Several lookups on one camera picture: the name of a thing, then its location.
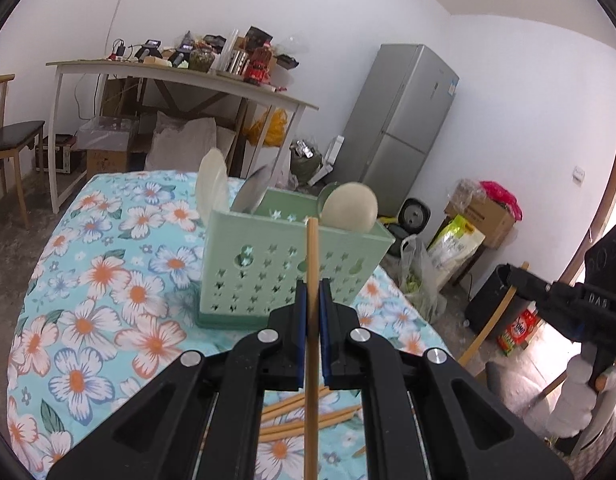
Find open cardboard box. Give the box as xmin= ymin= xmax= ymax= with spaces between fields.
xmin=444 ymin=195 xmax=516 ymax=251

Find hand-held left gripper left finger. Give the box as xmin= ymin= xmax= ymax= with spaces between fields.
xmin=47 ymin=280 xmax=309 ymax=480

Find white-framed wooden-top desk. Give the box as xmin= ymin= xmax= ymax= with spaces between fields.
xmin=45 ymin=57 xmax=320 ymax=213

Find white plastic object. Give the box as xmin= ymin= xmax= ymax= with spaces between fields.
xmin=322 ymin=135 xmax=346 ymax=171

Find red detergent bag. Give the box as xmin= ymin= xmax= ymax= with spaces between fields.
xmin=497 ymin=307 xmax=541 ymax=357

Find grey refrigerator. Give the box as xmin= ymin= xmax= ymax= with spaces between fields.
xmin=340 ymin=43 xmax=460 ymax=217

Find light wooden chair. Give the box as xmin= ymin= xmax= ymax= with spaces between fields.
xmin=458 ymin=261 xmax=531 ymax=378

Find shiny metal spoon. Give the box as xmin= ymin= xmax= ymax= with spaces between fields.
xmin=231 ymin=164 xmax=275 ymax=215

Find black equipment case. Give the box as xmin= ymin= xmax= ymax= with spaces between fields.
xmin=35 ymin=134 xmax=86 ymax=175

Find white plastic spoon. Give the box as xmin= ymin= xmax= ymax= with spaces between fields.
xmin=195 ymin=149 xmax=230 ymax=226

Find thin wall cable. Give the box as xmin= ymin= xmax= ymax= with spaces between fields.
xmin=105 ymin=0 xmax=144 ymax=46

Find red-labelled oil bottle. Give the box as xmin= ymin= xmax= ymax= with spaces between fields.
xmin=244 ymin=47 xmax=274 ymax=85

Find large white sack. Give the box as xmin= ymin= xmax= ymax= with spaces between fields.
xmin=145 ymin=110 xmax=219 ymax=173

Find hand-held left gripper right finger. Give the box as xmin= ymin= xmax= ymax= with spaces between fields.
xmin=318 ymin=278 xmax=574 ymax=480

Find pink plastic bag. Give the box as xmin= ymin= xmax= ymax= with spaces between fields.
xmin=479 ymin=180 xmax=523 ymax=221

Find wooden chair with black seat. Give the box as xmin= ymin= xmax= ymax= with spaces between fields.
xmin=0 ymin=74 xmax=46 ymax=231

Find black camera device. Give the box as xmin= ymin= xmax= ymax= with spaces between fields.
xmin=135 ymin=39 xmax=164 ymax=61

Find metal cans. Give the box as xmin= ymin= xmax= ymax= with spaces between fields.
xmin=223 ymin=49 xmax=251 ymax=76

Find green perforated utensil basket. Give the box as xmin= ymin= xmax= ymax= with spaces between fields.
xmin=195 ymin=189 xmax=396 ymax=331

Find black trash bin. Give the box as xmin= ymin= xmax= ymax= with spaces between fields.
xmin=464 ymin=264 xmax=519 ymax=333

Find black and white rice cooker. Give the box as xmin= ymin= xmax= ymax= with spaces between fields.
xmin=398 ymin=197 xmax=434 ymax=233

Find white plastic bag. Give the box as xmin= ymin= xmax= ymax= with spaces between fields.
xmin=399 ymin=234 xmax=446 ymax=321

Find crumpled clear plastic bag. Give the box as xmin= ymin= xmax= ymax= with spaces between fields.
xmin=455 ymin=178 xmax=489 ymax=208

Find dark carton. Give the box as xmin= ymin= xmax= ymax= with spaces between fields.
xmin=245 ymin=26 xmax=274 ymax=51

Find clear plastic wrap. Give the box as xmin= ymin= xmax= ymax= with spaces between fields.
xmin=275 ymin=35 xmax=306 ymax=58

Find yellow-green rice bag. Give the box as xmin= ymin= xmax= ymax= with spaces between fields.
xmin=428 ymin=214 xmax=476 ymax=271

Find green glass jar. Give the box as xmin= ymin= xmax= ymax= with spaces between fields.
xmin=188 ymin=46 xmax=216 ymax=72

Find dark green bag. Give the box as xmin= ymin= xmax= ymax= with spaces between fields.
xmin=289 ymin=136 xmax=323 ymax=183

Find large beige spoon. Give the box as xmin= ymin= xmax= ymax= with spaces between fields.
xmin=321 ymin=182 xmax=379 ymax=234

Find small white sack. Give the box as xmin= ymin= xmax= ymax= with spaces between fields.
xmin=215 ymin=127 xmax=239 ymax=176

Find clear plastic container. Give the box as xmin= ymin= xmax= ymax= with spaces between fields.
xmin=75 ymin=115 xmax=139 ymax=153

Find clear floor plastic bag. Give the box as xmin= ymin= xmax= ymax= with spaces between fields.
xmin=275 ymin=160 xmax=301 ymax=191

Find blue floral tablecloth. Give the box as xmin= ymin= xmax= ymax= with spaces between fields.
xmin=7 ymin=170 xmax=451 ymax=480

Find cardboard box under desk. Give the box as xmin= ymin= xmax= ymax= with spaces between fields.
xmin=85 ymin=147 xmax=134 ymax=181

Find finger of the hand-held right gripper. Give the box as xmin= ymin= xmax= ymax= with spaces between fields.
xmin=498 ymin=262 xmax=586 ymax=326

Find yellow plastic bag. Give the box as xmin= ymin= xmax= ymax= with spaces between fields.
xmin=243 ymin=107 xmax=289 ymax=148

